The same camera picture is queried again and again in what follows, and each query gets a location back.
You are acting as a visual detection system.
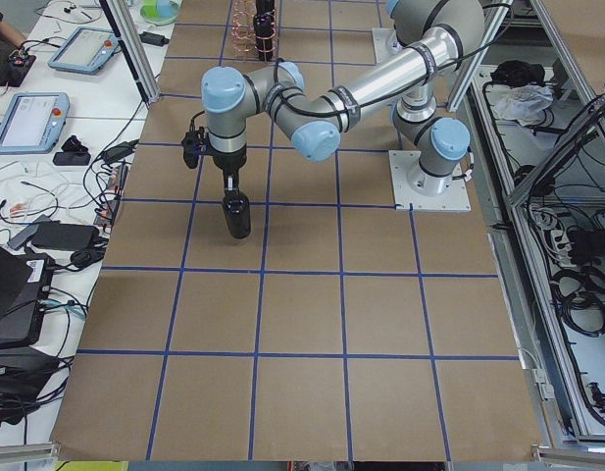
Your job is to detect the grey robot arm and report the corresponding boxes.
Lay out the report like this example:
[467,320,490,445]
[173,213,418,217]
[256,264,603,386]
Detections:
[201,1,484,196]

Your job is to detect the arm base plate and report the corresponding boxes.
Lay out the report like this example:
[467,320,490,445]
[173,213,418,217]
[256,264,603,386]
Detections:
[388,150,472,213]

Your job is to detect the black power adapter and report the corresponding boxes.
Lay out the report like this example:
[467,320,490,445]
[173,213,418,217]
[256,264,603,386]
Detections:
[139,31,170,47]

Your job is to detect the aluminium frame post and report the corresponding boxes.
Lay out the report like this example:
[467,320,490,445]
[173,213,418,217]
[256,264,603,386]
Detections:
[99,0,160,106]

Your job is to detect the teach pendant far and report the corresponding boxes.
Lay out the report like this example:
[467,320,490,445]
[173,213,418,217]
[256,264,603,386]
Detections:
[48,26,119,75]

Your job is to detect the dark wine bottle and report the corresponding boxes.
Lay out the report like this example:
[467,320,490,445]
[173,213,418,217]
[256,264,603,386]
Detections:
[252,11,276,62]
[222,189,251,239]

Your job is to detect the teach pendant near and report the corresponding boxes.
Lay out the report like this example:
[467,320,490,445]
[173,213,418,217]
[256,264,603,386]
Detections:
[0,92,71,155]

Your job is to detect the teach pendant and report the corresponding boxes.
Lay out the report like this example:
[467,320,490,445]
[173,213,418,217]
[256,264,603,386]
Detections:
[48,26,119,75]
[0,92,71,155]

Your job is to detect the copper wire wine basket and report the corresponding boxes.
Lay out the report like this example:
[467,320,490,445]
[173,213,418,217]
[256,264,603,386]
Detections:
[231,0,256,59]

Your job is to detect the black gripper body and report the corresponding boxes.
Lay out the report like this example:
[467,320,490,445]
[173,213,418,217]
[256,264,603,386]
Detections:
[212,146,247,191]

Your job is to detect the green bowl with blocks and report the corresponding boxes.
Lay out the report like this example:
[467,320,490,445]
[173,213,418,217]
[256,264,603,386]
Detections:
[139,0,180,26]

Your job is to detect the black laptop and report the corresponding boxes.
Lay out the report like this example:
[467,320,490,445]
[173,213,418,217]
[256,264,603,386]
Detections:
[0,246,55,348]

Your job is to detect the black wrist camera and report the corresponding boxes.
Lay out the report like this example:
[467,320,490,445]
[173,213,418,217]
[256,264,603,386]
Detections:
[181,127,207,169]

